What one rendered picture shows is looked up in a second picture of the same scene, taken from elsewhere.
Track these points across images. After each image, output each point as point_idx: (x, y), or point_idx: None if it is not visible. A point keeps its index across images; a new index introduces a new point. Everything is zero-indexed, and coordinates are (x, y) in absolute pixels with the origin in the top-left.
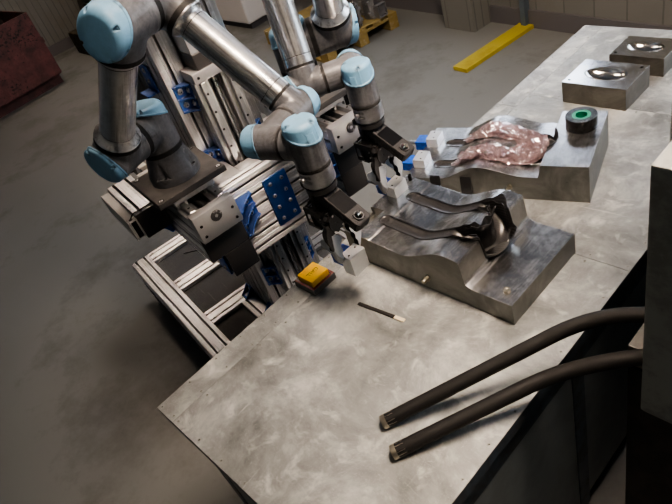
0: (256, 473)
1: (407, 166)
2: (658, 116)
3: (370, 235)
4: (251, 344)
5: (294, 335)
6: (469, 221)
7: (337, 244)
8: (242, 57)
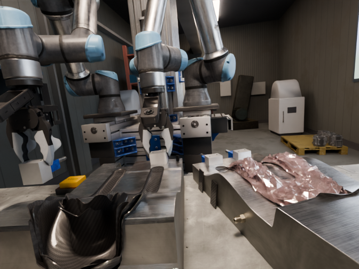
0: None
1: (203, 160)
2: None
3: (96, 173)
4: (6, 194)
5: (7, 205)
6: (91, 199)
7: (17, 143)
8: (77, 9)
